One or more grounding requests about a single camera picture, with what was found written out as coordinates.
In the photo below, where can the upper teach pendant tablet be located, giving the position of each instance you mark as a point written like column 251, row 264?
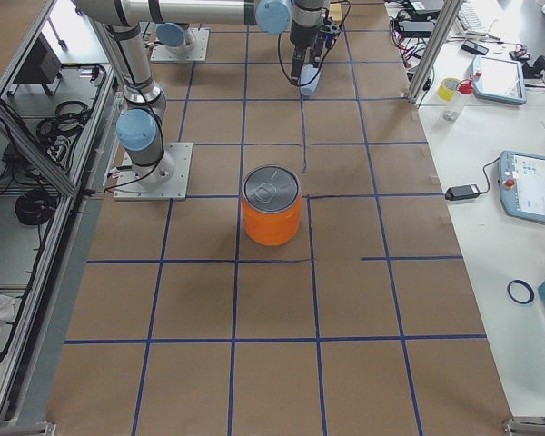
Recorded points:
column 498, row 80

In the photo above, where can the orange soda can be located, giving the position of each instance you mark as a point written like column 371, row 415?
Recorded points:
column 271, row 205

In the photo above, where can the lower teach pendant tablet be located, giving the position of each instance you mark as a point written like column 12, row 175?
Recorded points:
column 522, row 185

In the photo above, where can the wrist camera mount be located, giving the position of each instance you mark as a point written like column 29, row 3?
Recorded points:
column 329, row 29

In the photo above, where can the black smartphone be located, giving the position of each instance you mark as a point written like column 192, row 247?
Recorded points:
column 473, row 48

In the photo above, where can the yellow tape roll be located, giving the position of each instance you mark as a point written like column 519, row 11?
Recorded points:
column 447, row 88

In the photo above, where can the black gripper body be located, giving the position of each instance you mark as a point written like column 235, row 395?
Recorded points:
column 299, row 48

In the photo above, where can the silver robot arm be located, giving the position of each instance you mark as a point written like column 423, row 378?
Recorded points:
column 142, row 38
column 178, row 38

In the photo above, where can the black power adapter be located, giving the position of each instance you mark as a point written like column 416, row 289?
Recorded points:
column 462, row 192

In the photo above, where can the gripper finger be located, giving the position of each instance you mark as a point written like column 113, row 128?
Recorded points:
column 315, row 55
column 298, row 61

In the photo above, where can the red cap squeeze bottle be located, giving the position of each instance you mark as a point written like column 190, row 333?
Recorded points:
column 462, row 95

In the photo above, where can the teach pendant tablet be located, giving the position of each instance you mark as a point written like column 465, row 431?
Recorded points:
column 522, row 185
column 498, row 80

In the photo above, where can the light blue plastic cup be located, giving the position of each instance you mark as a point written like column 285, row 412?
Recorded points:
column 309, row 80

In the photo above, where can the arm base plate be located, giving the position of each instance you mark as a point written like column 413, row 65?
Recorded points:
column 194, row 48
column 169, row 180

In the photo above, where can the aluminium frame post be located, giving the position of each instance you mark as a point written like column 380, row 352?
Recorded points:
column 438, row 37

